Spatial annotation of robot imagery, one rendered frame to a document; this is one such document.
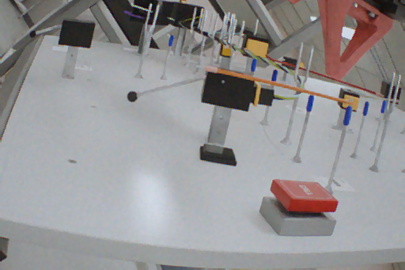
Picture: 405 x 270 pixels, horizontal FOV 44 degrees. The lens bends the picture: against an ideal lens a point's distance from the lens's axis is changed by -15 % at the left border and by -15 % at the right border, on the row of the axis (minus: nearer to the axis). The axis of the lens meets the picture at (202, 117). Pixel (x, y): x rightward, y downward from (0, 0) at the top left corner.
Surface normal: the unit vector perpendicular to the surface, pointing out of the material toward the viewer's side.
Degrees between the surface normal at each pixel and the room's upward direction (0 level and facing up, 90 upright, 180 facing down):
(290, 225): 90
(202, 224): 46
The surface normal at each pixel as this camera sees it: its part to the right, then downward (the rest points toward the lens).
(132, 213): 0.20, -0.96
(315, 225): 0.23, 0.26
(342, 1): 0.10, 0.58
